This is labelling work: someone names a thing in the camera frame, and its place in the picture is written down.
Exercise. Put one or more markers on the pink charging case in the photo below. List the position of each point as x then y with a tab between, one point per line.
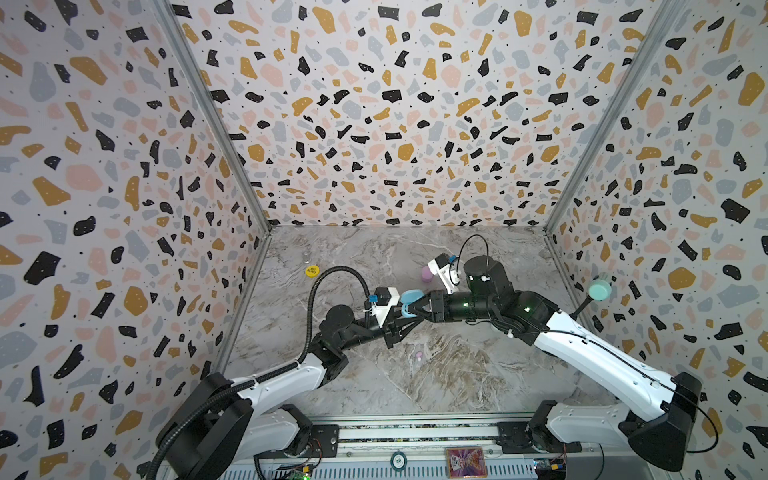
426	275

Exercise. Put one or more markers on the pink square tag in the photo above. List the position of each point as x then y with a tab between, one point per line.
466	463

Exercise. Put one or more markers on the round white badge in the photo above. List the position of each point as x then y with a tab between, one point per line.
398	461

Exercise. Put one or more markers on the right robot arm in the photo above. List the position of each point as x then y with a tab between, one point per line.
653	413

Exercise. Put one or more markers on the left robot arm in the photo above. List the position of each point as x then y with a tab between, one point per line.
224	420

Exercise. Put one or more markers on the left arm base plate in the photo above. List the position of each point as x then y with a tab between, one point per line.
321	441

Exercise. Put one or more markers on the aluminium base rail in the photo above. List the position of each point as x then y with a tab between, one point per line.
367	443

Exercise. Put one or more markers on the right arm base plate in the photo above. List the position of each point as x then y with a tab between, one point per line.
518	437

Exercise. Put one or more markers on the blue charging case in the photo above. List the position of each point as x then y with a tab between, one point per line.
407	298

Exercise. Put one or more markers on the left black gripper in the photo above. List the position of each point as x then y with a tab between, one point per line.
396	332

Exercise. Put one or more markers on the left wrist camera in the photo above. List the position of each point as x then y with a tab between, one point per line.
381	302

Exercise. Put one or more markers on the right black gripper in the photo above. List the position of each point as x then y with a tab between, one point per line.
437	303

